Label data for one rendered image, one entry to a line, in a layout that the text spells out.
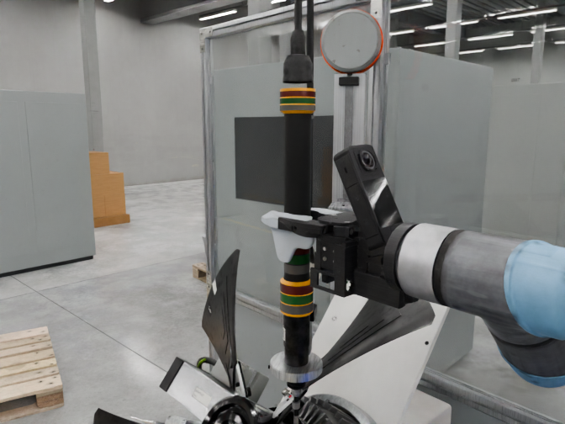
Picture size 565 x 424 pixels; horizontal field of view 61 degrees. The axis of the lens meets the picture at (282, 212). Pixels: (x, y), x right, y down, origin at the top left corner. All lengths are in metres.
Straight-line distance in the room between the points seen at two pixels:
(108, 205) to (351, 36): 7.76
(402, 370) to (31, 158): 5.55
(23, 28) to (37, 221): 7.81
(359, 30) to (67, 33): 12.69
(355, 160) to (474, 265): 0.17
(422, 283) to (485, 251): 0.07
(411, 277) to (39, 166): 5.87
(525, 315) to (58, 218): 6.08
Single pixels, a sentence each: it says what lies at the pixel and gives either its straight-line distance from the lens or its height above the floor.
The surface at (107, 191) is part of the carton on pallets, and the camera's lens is 8.75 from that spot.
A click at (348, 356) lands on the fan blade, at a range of 0.72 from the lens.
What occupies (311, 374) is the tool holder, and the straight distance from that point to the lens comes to 0.66.
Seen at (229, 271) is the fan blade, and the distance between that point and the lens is 0.94.
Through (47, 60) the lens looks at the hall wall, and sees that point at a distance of 13.49.
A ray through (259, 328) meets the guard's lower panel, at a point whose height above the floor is 0.89.
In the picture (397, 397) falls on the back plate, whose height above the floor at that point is 1.18.
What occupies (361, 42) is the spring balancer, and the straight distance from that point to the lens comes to 1.30.
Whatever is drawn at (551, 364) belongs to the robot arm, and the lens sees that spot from 0.54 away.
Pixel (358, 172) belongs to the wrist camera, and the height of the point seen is 1.62.
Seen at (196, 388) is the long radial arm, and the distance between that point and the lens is 1.11.
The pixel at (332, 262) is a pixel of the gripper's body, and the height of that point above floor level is 1.52.
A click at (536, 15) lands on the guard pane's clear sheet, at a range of 1.24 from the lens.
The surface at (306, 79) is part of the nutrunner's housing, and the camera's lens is 0.59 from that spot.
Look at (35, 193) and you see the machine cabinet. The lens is 6.22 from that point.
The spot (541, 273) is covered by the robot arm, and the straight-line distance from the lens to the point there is 0.43.
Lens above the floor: 1.67
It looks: 10 degrees down
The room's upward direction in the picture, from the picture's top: straight up
